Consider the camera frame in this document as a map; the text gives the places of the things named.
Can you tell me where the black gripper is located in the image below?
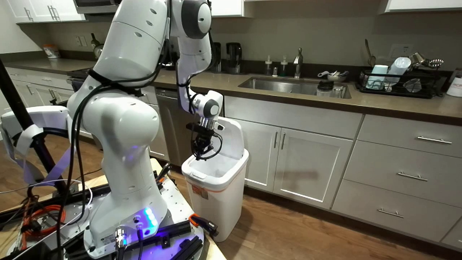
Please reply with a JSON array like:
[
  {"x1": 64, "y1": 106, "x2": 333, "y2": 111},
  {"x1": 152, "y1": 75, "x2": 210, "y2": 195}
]
[{"x1": 186, "y1": 121, "x2": 223, "y2": 162}]

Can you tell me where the white trash bin lid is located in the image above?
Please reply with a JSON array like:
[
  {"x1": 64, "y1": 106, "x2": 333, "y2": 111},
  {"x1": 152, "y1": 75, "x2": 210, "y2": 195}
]
[{"x1": 210, "y1": 116, "x2": 245, "y2": 162}]

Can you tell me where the white plastic trash bin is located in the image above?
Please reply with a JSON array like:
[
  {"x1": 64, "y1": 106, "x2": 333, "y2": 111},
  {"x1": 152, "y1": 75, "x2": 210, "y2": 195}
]
[{"x1": 180, "y1": 146, "x2": 249, "y2": 243}]

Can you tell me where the stainless steel dishwasher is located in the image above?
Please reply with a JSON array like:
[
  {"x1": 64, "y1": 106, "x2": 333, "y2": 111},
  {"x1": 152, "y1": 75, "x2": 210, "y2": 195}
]
[{"x1": 154, "y1": 87, "x2": 228, "y2": 168}]

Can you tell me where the narrow grey cabinet door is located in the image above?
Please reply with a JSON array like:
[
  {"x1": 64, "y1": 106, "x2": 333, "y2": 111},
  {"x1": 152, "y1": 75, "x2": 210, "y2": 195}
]
[{"x1": 235, "y1": 119, "x2": 281, "y2": 192}]

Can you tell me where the robot mounting platform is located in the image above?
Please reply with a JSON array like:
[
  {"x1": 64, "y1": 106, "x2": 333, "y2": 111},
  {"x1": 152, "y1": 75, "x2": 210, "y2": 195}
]
[{"x1": 0, "y1": 158, "x2": 228, "y2": 260}]

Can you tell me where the black clamp orange tip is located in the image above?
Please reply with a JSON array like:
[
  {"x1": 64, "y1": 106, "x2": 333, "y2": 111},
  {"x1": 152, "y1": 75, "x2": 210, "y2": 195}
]
[{"x1": 187, "y1": 214, "x2": 220, "y2": 237}]

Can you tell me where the black coffee maker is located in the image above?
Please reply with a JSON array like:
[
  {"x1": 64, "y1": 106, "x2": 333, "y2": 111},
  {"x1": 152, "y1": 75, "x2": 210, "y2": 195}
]
[{"x1": 209, "y1": 42, "x2": 243, "y2": 75}]

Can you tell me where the grey sink front panel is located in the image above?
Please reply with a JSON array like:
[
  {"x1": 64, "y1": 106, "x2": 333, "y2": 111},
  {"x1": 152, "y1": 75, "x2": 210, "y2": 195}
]
[{"x1": 223, "y1": 94, "x2": 363, "y2": 142}]

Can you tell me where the stainless steel sink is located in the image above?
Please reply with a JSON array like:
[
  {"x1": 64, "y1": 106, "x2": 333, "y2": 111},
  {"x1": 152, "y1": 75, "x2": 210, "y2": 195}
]
[{"x1": 238, "y1": 75, "x2": 352, "y2": 100}]

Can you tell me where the wide grey cabinet door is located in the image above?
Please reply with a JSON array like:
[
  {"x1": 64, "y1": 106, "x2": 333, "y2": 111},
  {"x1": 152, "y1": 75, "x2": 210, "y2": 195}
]
[{"x1": 272, "y1": 129, "x2": 355, "y2": 211}]

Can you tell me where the chrome kitchen faucet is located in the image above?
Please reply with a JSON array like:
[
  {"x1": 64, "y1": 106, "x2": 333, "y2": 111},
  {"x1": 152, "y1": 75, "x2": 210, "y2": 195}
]
[{"x1": 291, "y1": 48, "x2": 305, "y2": 80}]

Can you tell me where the dark metal kettle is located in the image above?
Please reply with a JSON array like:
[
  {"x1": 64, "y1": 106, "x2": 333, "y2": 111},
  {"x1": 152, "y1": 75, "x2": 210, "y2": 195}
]
[{"x1": 89, "y1": 32, "x2": 105, "y2": 62}]

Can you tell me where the dish brush and sponge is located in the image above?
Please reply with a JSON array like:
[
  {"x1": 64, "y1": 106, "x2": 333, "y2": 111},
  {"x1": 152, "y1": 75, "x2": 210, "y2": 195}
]
[{"x1": 316, "y1": 69, "x2": 349, "y2": 84}]

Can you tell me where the range hood microwave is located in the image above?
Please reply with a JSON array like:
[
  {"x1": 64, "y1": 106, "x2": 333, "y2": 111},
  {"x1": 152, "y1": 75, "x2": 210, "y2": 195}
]
[{"x1": 72, "y1": 0, "x2": 122, "y2": 16}]

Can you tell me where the clear cup in rack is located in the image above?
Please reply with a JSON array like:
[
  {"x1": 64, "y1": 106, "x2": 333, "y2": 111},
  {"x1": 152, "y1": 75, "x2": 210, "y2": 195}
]
[{"x1": 368, "y1": 64, "x2": 389, "y2": 91}]

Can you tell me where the deep grey drawer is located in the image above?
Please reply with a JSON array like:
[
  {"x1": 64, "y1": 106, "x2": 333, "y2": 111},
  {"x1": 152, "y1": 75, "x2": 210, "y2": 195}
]
[{"x1": 330, "y1": 179, "x2": 462, "y2": 244}]

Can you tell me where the medium grey drawer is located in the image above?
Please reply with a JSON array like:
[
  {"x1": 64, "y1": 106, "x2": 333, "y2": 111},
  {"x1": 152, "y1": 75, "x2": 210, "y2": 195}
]
[{"x1": 343, "y1": 140, "x2": 462, "y2": 208}]

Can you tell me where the shallow grey drawer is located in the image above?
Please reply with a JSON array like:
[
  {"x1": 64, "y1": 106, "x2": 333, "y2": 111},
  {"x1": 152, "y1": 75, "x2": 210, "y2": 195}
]
[{"x1": 357, "y1": 113, "x2": 462, "y2": 160}]

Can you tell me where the white container in rack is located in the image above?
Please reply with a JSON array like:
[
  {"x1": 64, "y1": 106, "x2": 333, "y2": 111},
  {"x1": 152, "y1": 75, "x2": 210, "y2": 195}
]
[{"x1": 386, "y1": 56, "x2": 412, "y2": 78}]

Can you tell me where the black dish rack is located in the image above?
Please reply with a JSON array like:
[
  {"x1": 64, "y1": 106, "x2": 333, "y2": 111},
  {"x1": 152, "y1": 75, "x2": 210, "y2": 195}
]
[{"x1": 356, "y1": 67, "x2": 453, "y2": 100}]

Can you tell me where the white paper towel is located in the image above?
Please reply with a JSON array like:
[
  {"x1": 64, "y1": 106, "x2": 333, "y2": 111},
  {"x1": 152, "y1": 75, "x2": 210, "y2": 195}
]
[{"x1": 446, "y1": 77, "x2": 462, "y2": 100}]

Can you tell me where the white upper cabinet plain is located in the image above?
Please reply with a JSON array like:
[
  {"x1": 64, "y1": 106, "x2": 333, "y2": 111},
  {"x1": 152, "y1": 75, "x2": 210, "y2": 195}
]
[{"x1": 382, "y1": 0, "x2": 462, "y2": 15}]

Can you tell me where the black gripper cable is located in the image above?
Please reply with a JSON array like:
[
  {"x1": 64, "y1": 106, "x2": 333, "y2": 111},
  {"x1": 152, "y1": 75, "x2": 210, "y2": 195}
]
[{"x1": 164, "y1": 38, "x2": 225, "y2": 162}]

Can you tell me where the orange coiled cable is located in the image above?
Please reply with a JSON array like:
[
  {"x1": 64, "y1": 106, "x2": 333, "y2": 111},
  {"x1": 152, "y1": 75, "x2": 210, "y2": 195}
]
[{"x1": 18, "y1": 204, "x2": 67, "y2": 244}]

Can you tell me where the white strap tape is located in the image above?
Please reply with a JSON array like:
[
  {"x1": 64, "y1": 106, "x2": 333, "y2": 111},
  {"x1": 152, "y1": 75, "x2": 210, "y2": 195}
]
[{"x1": 0, "y1": 106, "x2": 77, "y2": 186}]

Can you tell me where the black camera stand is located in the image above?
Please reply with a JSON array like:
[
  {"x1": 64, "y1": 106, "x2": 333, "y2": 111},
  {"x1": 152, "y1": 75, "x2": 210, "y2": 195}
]
[{"x1": 0, "y1": 59, "x2": 105, "y2": 199}]

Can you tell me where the white upper cabinet with handles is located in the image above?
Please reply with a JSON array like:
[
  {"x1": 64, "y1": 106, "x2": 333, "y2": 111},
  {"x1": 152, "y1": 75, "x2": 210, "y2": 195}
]
[{"x1": 5, "y1": 0, "x2": 85, "y2": 25}]

